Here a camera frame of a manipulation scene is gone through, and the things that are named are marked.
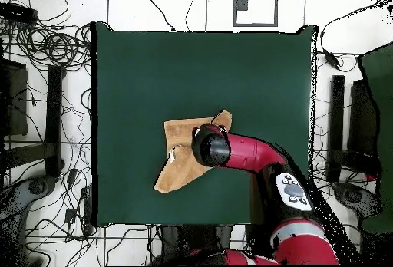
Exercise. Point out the dark box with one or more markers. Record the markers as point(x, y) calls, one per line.
point(363, 119)

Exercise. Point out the grey wheeled base leg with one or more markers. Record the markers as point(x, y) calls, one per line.
point(36, 187)
point(353, 196)

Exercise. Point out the black power adapter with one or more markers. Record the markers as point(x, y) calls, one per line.
point(332, 59)

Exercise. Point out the tan terry towel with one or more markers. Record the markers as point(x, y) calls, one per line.
point(181, 172)

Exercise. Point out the black box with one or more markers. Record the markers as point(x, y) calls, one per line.
point(15, 101)

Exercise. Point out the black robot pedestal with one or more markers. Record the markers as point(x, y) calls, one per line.
point(196, 242)

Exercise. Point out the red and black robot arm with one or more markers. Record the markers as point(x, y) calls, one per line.
point(245, 153)

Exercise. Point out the dark green table cloth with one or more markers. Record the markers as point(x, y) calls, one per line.
point(184, 73)

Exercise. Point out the small black adapter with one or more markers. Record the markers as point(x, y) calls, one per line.
point(70, 215)
point(71, 176)

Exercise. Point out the green cloth sheet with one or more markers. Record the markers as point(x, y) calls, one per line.
point(385, 95)

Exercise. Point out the black power strip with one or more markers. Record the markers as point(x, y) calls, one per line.
point(18, 13)

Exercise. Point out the small grey box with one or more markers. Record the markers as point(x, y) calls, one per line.
point(241, 2)

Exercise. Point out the black stand frame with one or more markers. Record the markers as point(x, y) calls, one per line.
point(53, 110)
point(337, 110)

